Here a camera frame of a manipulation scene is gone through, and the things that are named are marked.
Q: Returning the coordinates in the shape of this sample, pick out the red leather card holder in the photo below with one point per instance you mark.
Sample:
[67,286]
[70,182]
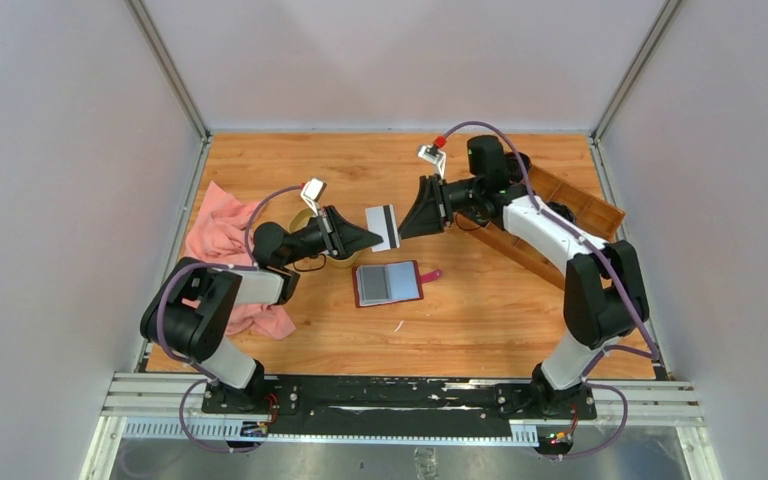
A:
[405,282]

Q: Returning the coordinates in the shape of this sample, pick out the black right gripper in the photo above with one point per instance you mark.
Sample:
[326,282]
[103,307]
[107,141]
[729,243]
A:
[433,203]

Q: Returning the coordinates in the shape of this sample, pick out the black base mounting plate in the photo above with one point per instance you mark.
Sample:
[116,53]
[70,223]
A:
[398,406]

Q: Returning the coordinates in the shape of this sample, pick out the aluminium frame rail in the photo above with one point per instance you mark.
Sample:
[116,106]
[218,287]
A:
[167,405]

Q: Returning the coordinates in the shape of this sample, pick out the grey credit card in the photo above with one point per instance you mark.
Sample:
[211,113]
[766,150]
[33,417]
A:
[373,284]

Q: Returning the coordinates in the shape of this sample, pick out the pink cloth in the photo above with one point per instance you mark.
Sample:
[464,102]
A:
[217,236]

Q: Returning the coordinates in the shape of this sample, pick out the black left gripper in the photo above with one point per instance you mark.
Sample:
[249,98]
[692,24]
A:
[340,238]

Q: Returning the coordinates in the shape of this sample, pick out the white magnetic stripe card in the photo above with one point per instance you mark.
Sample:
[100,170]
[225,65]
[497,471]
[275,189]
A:
[381,220]

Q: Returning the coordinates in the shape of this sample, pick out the oval wooden tray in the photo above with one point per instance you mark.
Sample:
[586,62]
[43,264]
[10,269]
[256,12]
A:
[334,257]

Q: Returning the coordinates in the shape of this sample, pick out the wooden compartment organizer tray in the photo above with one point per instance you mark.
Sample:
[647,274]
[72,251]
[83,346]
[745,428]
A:
[543,240]

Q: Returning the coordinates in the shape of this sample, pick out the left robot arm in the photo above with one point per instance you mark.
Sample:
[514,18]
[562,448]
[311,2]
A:
[189,315]

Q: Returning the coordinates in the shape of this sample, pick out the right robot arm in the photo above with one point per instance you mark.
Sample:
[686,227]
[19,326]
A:
[604,295]

